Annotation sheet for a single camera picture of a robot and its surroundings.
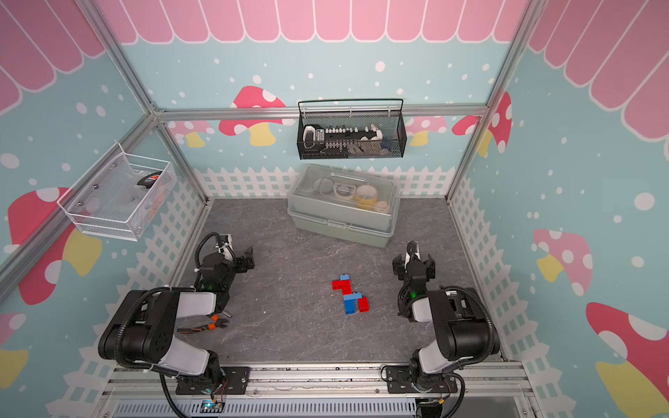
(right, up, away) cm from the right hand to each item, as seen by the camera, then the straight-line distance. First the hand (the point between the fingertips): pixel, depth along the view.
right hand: (415, 254), depth 93 cm
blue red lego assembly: (-22, -16, -4) cm, 28 cm away
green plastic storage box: (-26, +17, -1) cm, 31 cm away
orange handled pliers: (-68, -21, -9) cm, 72 cm away
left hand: (-64, +1, +1) cm, 64 cm away
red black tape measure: (-84, +24, -15) cm, 89 cm away
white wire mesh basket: (-92, +19, -16) cm, 96 cm away
